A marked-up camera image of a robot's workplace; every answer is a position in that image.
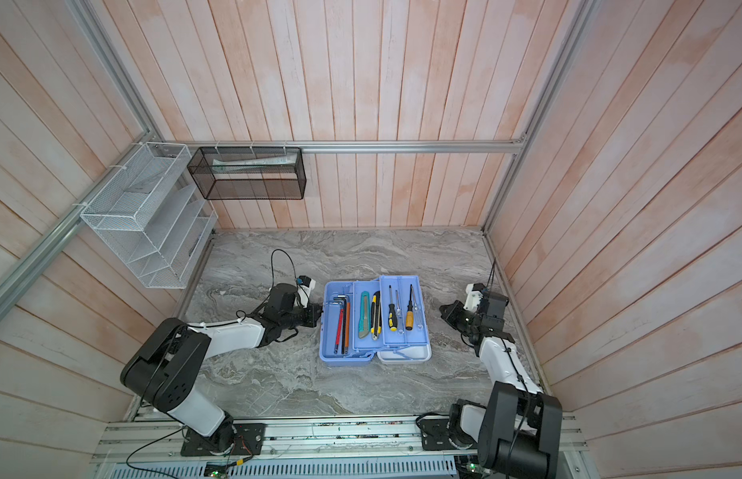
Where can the blue tool box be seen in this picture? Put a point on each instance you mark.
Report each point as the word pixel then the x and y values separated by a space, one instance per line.
pixel 383 319

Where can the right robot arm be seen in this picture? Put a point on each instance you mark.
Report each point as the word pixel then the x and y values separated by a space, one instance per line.
pixel 517 433

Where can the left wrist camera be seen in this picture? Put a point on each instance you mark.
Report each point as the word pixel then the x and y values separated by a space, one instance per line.
pixel 305 285

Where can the orange screwdriver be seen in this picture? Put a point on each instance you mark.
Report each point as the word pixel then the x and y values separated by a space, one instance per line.
pixel 346 327

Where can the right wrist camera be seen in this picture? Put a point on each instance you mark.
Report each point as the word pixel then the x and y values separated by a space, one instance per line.
pixel 474 296

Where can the white wire mesh shelf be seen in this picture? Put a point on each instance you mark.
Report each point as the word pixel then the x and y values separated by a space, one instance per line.
pixel 154 224

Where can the black hex key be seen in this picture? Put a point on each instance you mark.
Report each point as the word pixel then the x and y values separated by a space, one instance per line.
pixel 336 323

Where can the black handle screwdriver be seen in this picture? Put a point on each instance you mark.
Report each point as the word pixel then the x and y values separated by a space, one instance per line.
pixel 393 322

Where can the teal utility knife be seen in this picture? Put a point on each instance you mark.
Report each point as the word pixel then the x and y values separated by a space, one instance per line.
pixel 365 311

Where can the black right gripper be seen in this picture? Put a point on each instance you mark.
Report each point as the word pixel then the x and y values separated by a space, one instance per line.
pixel 451 316

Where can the yellow black utility knife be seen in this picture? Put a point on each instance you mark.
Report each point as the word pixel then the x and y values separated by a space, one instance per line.
pixel 376 323

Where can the black wire mesh basket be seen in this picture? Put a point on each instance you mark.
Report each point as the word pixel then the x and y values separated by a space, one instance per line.
pixel 249 173

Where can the aluminium frame rail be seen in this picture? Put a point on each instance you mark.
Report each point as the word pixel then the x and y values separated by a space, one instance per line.
pixel 21 277

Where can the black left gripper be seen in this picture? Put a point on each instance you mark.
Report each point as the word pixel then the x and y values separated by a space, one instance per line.
pixel 313 315

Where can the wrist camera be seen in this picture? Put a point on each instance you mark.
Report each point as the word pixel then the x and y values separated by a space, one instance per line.
pixel 474 296
pixel 305 285

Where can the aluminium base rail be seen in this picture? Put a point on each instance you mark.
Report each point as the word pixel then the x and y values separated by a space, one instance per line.
pixel 301 447

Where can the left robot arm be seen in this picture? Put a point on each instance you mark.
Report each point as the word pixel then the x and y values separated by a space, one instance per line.
pixel 165 368

